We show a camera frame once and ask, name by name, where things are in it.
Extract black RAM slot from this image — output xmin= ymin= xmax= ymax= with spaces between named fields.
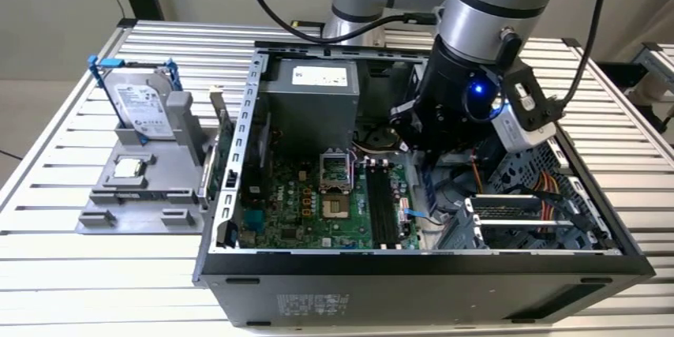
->
xmin=377 ymin=158 xmax=402 ymax=250
xmin=366 ymin=158 xmax=390 ymax=250

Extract dark round fan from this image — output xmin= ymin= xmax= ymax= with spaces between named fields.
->
xmin=358 ymin=123 xmax=402 ymax=152

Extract grey power supply unit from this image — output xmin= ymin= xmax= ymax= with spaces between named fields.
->
xmin=261 ymin=58 xmax=362 ymax=156

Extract metal socket cover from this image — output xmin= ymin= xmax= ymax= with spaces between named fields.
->
xmin=319 ymin=149 xmax=353 ymax=194

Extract metal disk bay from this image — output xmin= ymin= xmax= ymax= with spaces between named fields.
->
xmin=437 ymin=193 xmax=581 ymax=251

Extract CPU socket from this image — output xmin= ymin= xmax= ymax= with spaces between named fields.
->
xmin=321 ymin=193 xmax=353 ymax=220

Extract neighbouring slat table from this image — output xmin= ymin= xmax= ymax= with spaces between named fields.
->
xmin=624 ymin=41 xmax=674 ymax=137

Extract green motherboard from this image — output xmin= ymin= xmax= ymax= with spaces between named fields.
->
xmin=239 ymin=154 xmax=424 ymax=251

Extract green graphics card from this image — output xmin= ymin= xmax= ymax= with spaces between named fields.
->
xmin=202 ymin=84 xmax=237 ymax=202

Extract black open PC case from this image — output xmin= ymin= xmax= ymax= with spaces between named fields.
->
xmin=193 ymin=39 xmax=657 ymax=328

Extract grey parts rack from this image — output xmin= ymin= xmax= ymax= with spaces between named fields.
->
xmin=73 ymin=91 xmax=221 ymax=236

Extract hard disk in blue carrier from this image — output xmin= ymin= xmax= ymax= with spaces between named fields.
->
xmin=87 ymin=56 xmax=183 ymax=143

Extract silver CPU chip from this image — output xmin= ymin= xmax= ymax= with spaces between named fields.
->
xmin=113 ymin=157 xmax=147 ymax=179

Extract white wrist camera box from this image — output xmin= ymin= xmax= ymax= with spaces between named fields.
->
xmin=492 ymin=110 xmax=558 ymax=153

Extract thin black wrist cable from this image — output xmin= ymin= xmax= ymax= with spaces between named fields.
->
xmin=243 ymin=0 xmax=440 ymax=43

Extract orange wire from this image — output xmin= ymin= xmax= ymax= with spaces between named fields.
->
xmin=470 ymin=151 xmax=485 ymax=196

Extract black coiled cable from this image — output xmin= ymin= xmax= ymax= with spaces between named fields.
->
xmin=437 ymin=170 xmax=473 ymax=218

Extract wire locking lever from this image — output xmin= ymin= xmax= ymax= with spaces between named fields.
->
xmin=348 ymin=155 xmax=368 ymax=193

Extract thick black camera cable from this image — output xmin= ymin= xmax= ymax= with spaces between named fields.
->
xmin=558 ymin=0 xmax=618 ymax=106

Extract red yellow wire bundle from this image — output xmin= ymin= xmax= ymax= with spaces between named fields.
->
xmin=529 ymin=170 xmax=562 ymax=235

